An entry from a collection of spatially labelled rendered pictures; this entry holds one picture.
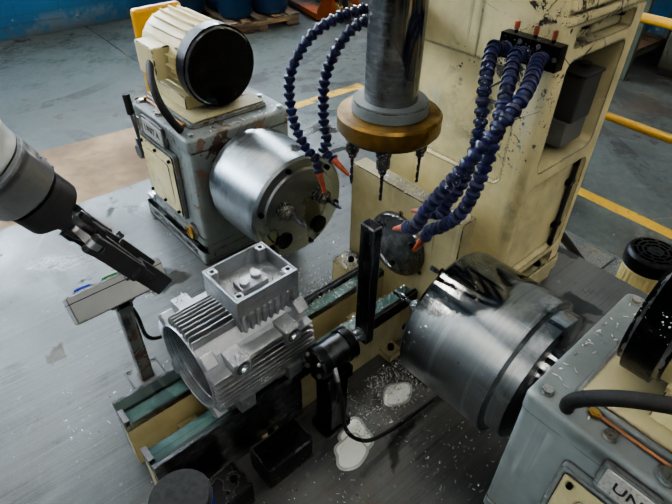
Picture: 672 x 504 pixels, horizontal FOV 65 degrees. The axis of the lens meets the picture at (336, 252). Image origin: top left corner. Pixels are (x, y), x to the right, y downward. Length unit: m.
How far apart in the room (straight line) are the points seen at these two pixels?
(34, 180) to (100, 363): 0.67
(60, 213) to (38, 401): 0.62
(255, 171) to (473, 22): 0.51
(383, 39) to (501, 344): 0.48
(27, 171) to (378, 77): 0.51
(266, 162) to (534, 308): 0.62
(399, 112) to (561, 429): 0.51
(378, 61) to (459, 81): 0.25
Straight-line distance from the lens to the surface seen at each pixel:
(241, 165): 1.17
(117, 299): 1.01
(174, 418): 1.05
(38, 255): 1.63
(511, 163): 1.04
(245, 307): 0.84
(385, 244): 1.16
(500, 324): 0.81
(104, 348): 1.30
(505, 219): 1.09
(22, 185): 0.67
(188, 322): 0.86
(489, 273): 0.87
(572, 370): 0.78
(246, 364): 0.85
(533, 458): 0.82
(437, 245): 1.06
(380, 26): 0.85
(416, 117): 0.89
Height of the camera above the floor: 1.72
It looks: 39 degrees down
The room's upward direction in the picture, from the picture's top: 1 degrees clockwise
